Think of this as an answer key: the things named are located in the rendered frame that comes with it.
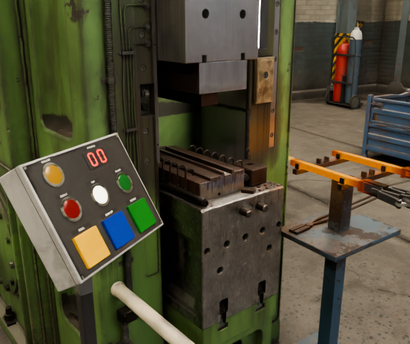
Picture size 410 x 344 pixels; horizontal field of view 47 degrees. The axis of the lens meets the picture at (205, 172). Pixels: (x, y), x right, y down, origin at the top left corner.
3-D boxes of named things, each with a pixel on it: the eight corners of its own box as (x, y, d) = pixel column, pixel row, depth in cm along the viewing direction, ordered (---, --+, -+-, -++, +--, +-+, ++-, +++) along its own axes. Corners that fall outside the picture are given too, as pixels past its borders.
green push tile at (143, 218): (157, 221, 125) (144, 196, 124) (141, 232, 118) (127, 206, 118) (152, 223, 126) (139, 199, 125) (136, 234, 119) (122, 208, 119)
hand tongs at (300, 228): (371, 196, 222) (371, 194, 221) (379, 198, 219) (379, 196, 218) (288, 231, 184) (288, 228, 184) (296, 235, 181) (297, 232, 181)
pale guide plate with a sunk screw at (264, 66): (272, 102, 183) (275, 56, 178) (256, 104, 178) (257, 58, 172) (268, 101, 185) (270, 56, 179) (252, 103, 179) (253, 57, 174)
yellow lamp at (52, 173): (67, 183, 104) (65, 164, 103) (46, 188, 102) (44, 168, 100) (61, 180, 107) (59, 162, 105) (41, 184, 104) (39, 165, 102)
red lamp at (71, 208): (85, 217, 105) (83, 199, 103) (65, 222, 102) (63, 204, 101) (78, 213, 107) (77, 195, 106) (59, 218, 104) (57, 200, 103)
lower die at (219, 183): (243, 189, 167) (244, 166, 164) (199, 202, 155) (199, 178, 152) (175, 162, 198) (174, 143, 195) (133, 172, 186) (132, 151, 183)
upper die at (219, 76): (246, 89, 156) (247, 59, 153) (199, 94, 144) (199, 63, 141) (173, 77, 187) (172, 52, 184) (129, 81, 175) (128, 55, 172)
